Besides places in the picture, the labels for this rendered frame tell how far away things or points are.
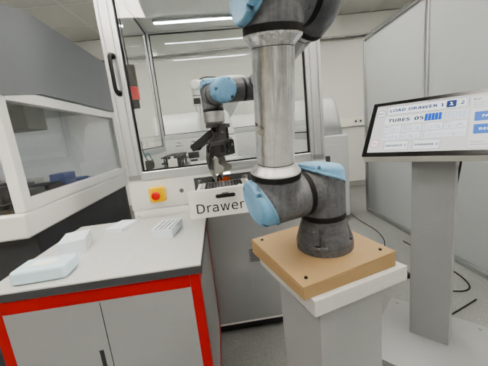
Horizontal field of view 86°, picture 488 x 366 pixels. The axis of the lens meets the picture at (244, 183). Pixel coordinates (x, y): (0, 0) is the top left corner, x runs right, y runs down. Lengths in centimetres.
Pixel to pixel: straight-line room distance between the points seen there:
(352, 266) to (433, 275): 91
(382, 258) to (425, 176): 73
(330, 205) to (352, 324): 31
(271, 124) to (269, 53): 13
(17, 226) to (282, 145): 113
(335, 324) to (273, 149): 46
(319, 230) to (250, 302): 101
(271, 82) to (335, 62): 442
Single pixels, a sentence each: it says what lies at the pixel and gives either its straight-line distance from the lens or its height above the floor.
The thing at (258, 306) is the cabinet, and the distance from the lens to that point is 166.
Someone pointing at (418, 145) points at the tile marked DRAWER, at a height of 100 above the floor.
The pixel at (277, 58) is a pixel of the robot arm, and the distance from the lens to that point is 54.
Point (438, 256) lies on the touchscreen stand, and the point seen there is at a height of 49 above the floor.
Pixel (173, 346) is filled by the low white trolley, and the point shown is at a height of 49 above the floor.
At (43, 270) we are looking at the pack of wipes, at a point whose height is 80.
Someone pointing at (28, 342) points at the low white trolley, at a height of 59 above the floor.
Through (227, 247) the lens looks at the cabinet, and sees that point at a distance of 146.
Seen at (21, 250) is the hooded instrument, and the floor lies 74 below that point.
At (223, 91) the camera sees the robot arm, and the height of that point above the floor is 126.
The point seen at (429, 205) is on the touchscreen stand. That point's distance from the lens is 144.
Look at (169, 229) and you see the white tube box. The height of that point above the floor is 80.
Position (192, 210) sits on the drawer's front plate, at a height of 86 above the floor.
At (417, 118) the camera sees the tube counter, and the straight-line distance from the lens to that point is 140.
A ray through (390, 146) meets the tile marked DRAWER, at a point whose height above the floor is 100.
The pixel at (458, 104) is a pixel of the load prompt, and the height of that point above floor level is 115.
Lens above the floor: 113
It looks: 11 degrees down
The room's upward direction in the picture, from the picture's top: 6 degrees counter-clockwise
